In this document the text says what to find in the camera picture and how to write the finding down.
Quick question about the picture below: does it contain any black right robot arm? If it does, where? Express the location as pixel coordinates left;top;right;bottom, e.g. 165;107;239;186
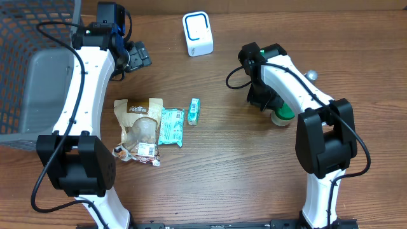
238;42;358;228

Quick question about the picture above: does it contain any green lidded jar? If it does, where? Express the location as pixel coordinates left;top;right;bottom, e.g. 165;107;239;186
271;103;296;127

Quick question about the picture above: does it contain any dark grey mesh basket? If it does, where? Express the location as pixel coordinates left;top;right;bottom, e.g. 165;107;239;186
1;0;81;151

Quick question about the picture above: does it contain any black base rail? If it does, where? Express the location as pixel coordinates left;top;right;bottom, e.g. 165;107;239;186
76;218;360;229

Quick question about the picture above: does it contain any white barcode scanner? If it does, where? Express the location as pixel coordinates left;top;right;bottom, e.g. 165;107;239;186
182;11;214;57

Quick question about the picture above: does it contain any teal Kleenex tissue pack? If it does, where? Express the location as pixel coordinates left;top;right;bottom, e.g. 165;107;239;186
187;98;200;126

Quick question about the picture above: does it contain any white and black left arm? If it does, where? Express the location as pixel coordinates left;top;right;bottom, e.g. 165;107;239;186
36;2;151;228

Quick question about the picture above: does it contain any teal snack bar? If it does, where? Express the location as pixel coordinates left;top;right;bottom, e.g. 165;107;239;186
158;108;184;148

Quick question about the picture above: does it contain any brown snack packet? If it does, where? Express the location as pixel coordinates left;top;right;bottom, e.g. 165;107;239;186
112;98;163;167

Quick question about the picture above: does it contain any yellow liquid bottle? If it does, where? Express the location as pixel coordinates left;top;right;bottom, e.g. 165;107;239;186
305;70;319;82

